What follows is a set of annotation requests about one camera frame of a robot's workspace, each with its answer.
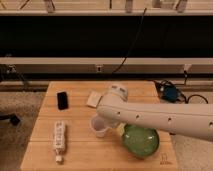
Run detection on white ceramic cup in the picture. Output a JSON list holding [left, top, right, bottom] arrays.
[[90, 115, 108, 138]]

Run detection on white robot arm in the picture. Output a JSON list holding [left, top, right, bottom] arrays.
[[96, 84, 213, 142]]

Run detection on black smartphone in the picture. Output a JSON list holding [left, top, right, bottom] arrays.
[[57, 92, 68, 110]]

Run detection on blue box on floor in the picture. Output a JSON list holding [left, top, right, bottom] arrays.
[[162, 85, 179, 102]]

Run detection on green glass bowl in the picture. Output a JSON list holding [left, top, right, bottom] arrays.
[[122, 124, 160, 158]]

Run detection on black chair base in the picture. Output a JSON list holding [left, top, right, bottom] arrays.
[[0, 114, 20, 126]]

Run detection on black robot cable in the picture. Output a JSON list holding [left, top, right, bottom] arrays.
[[153, 79, 210, 105]]

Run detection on black hanging cable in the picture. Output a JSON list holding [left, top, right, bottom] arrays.
[[111, 7, 148, 74]]

